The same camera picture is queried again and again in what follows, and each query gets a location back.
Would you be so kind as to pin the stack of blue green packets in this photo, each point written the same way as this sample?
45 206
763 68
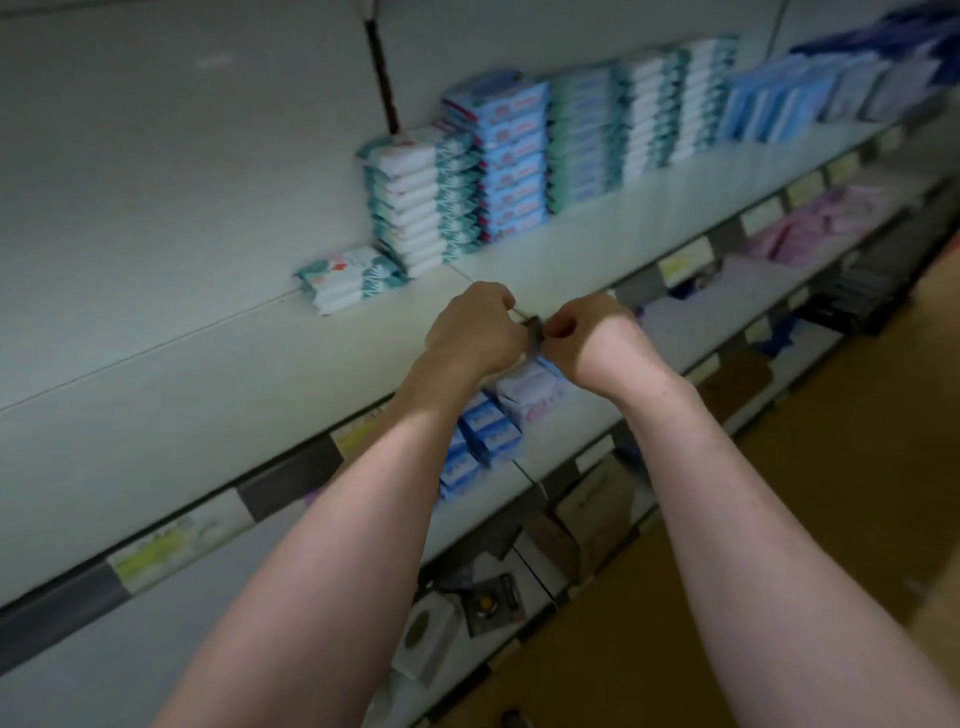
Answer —
585 135

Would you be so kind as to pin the row of blue white boxes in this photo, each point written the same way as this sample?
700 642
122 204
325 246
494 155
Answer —
825 83

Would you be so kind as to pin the person's left hand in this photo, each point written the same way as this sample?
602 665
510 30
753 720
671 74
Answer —
477 342

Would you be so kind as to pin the brown carton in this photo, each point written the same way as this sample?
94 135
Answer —
585 518

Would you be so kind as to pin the stack of white green packets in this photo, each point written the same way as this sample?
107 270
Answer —
702 98
420 203
650 113

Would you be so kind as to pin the person's left forearm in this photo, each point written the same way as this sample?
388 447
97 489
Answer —
315 585

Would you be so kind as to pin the person's right hand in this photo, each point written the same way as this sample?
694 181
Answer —
608 348

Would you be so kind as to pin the blue packaged goods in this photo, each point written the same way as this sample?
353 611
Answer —
488 428

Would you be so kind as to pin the person's right forearm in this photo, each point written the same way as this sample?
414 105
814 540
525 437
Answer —
780 555

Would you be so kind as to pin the metal store shelving unit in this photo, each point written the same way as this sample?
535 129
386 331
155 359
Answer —
180 180

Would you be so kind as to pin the stack of blue red packets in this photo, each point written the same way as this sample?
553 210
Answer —
503 150

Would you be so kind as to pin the beige tissue box holder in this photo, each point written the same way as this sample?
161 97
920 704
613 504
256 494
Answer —
431 638

